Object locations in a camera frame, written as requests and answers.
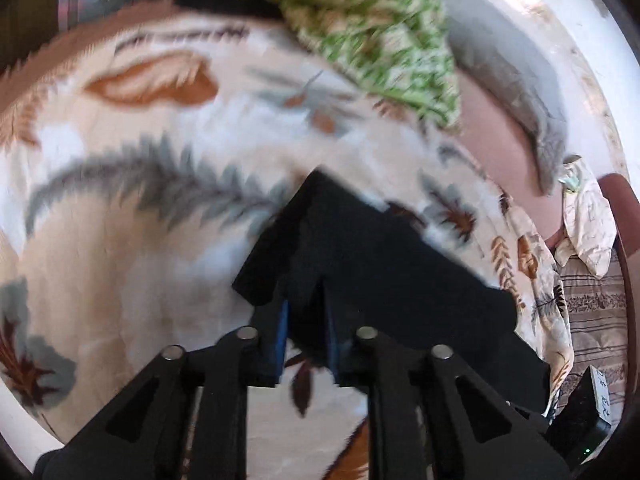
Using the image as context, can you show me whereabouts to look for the cream printed cloth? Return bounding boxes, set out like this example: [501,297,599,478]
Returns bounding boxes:
[552,155,616,276]

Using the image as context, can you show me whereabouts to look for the black box with label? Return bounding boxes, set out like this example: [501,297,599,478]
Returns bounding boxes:
[542,365,613,468]

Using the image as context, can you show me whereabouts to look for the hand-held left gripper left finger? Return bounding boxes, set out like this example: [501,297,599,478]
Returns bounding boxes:
[34,287,291,480]

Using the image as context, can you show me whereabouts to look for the green patterned cloth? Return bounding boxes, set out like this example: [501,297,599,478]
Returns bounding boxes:
[212,0,462,133]

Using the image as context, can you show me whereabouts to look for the leaf printed blanket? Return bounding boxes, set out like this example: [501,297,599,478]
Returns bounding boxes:
[0,0,573,480]

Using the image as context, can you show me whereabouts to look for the striped brown mattress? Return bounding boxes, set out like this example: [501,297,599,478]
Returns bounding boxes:
[555,247,628,401]

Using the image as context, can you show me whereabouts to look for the grey pillow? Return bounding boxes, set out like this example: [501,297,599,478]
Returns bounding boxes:
[442,0,571,196]

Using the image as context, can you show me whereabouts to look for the pink bed sheet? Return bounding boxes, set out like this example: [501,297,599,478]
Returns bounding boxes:
[457,67,568,246]

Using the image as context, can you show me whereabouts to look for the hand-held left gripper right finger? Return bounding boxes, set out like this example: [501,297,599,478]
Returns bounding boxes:
[318,280,571,480]

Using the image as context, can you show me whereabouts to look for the black pants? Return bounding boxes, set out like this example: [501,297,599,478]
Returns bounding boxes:
[232,169,548,413]

